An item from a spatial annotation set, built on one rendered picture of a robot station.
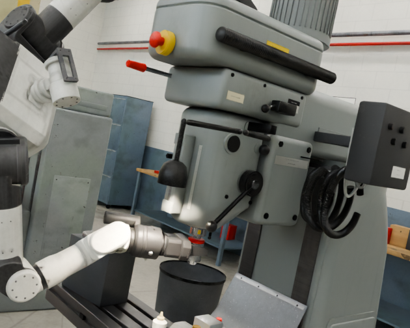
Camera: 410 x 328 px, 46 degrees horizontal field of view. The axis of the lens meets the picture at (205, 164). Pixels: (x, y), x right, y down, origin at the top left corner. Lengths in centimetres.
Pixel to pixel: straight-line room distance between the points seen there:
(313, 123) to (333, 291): 53
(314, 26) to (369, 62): 469
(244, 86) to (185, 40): 19
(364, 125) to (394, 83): 465
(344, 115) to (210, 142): 53
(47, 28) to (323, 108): 82
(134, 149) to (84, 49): 326
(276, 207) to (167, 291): 202
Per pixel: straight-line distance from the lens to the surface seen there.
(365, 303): 182
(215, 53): 116
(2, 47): 129
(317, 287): 159
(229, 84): 121
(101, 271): 166
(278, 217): 142
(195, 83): 127
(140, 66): 130
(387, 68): 604
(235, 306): 174
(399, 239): 514
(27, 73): 130
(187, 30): 119
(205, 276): 368
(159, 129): 878
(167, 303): 335
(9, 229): 117
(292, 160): 142
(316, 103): 149
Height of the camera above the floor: 155
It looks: 3 degrees down
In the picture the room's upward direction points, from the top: 11 degrees clockwise
